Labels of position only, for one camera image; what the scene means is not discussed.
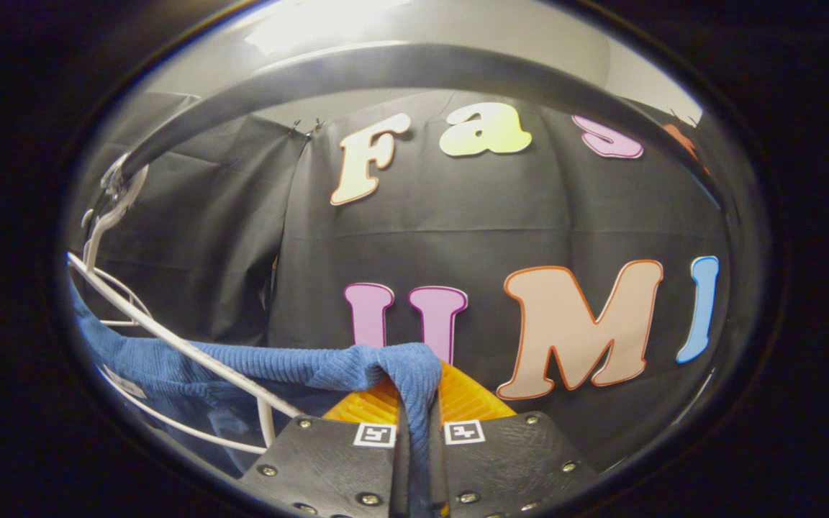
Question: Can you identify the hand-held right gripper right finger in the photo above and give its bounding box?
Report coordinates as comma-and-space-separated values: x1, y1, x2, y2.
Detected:
425, 360, 600, 518

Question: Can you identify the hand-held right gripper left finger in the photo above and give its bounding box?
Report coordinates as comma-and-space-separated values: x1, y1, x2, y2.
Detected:
238, 376, 412, 518

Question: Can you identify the blue corduroy shirt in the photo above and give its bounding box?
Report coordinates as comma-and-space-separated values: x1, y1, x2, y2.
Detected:
69, 277, 445, 518

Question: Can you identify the white hanger with taped hook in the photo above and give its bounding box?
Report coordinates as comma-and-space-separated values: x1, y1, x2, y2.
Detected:
65, 153, 305, 456

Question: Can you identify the black backdrop cloth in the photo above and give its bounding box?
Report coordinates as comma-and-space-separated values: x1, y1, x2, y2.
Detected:
69, 90, 735, 476

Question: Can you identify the black clothes rail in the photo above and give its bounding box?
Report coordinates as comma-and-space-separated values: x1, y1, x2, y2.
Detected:
87, 42, 746, 217

